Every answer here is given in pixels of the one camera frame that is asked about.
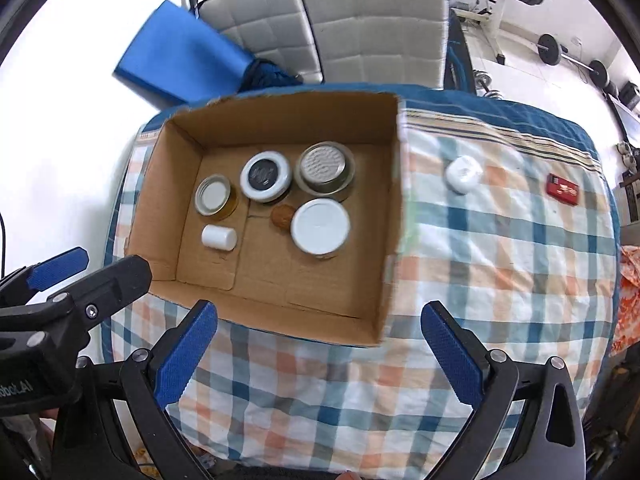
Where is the white cylinder container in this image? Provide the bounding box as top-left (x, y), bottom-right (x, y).
top-left (201, 224), bottom-right (238, 252)

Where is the brown walnut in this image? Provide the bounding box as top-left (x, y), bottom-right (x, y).
top-left (270, 204), bottom-right (296, 232)

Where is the red card box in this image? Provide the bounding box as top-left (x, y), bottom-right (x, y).
top-left (546, 174), bottom-right (579, 206)

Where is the orange patterned cloth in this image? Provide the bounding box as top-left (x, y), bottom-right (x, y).
top-left (610, 246), bottom-right (640, 356)

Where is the plaid checkered cloth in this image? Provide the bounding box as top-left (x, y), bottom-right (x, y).
top-left (101, 84), bottom-right (620, 479)

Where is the gold tin white lid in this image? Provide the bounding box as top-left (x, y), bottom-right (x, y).
top-left (194, 174), bottom-right (238, 221)

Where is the cardboard box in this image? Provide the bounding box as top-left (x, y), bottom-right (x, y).
top-left (125, 90), bottom-right (404, 347)

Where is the large white lid jar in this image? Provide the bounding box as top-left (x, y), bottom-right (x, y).
top-left (290, 198), bottom-right (350, 259)

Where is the white jar black label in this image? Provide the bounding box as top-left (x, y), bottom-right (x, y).
top-left (240, 151), bottom-right (293, 204)

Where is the dark blue knitted cloth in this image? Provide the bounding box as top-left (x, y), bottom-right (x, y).
top-left (238, 58), bottom-right (303, 93)

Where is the chrome dumbbell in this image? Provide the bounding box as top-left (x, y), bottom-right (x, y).
top-left (473, 70), bottom-right (502, 100)

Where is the blue weight bench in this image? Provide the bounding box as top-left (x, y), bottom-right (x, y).
top-left (444, 10), bottom-right (476, 96)

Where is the floor barbell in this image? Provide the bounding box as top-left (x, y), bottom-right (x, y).
top-left (536, 34), bottom-right (610, 90)

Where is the left grey padded chair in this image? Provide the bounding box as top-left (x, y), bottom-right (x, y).
top-left (198, 0), bottom-right (323, 84)

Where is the grey padded chair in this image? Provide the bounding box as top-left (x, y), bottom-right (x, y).
top-left (303, 0), bottom-right (449, 89)
top-left (198, 0), bottom-right (323, 84)

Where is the right grey padded chair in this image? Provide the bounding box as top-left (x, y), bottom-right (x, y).
top-left (303, 0), bottom-right (449, 89)

